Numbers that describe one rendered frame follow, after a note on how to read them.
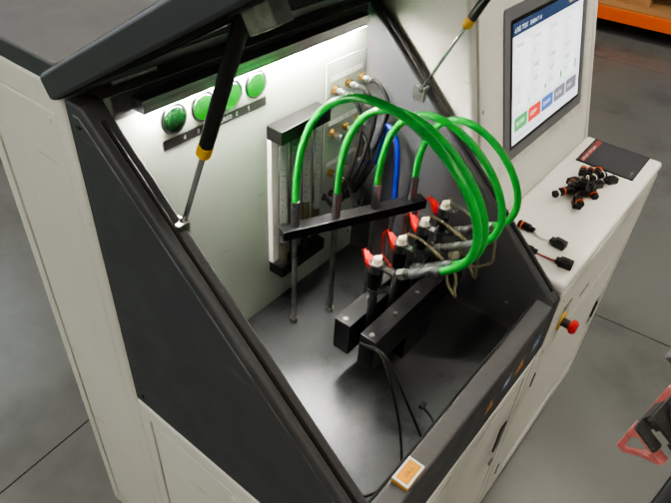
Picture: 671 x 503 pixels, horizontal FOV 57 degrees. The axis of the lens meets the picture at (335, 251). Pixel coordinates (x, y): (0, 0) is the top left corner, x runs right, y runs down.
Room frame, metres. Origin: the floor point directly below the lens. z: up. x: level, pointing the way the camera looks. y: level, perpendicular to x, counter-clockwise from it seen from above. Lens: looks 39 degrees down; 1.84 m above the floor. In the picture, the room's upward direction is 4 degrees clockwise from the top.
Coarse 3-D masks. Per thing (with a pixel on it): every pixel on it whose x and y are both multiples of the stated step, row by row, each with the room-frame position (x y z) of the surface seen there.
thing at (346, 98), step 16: (352, 96) 0.89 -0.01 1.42; (368, 96) 0.88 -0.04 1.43; (320, 112) 0.93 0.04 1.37; (400, 112) 0.84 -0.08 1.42; (416, 128) 0.82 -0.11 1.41; (304, 144) 0.95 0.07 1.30; (432, 144) 0.80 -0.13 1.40; (448, 160) 0.79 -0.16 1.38; (464, 192) 0.76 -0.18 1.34; (480, 224) 0.75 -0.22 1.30; (480, 240) 0.74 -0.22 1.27; (448, 272) 0.76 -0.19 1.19
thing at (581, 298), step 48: (384, 0) 1.30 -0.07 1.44; (432, 0) 1.23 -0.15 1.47; (432, 48) 1.22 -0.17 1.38; (480, 48) 1.20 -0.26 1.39; (480, 96) 1.19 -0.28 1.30; (480, 144) 1.17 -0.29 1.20; (576, 144) 1.61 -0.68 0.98; (528, 192) 1.35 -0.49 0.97; (624, 240) 1.47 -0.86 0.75; (576, 288) 1.09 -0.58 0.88; (576, 336) 1.39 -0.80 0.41; (528, 384) 1.00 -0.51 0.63
